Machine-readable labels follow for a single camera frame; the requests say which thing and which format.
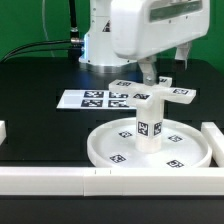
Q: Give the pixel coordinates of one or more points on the white left fence bar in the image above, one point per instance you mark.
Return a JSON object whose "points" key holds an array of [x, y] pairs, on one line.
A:
{"points": [[2, 131]]}

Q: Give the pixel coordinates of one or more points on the white cross-shaped table base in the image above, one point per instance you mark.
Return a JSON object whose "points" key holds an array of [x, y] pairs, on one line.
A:
{"points": [[145, 96]]}

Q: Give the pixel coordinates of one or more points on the white right fence bar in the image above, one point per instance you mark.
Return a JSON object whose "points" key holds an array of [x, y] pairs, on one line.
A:
{"points": [[215, 139]]}

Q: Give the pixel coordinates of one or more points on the white marker sheet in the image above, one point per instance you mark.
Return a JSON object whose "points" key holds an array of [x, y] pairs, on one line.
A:
{"points": [[93, 99]]}

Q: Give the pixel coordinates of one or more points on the white round table top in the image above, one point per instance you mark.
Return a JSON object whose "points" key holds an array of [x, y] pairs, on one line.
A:
{"points": [[113, 144]]}

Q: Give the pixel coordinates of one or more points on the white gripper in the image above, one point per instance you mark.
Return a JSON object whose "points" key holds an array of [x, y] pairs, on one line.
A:
{"points": [[142, 28]]}

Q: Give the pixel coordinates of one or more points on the white front fence bar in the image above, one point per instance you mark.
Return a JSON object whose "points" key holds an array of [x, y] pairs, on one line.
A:
{"points": [[54, 181]]}

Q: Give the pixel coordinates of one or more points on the white fence bar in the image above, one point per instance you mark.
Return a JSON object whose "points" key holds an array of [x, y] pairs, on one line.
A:
{"points": [[215, 139], [2, 131], [54, 181]]}

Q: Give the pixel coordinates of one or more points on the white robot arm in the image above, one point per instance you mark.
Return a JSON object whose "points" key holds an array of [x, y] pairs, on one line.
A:
{"points": [[98, 53]]}

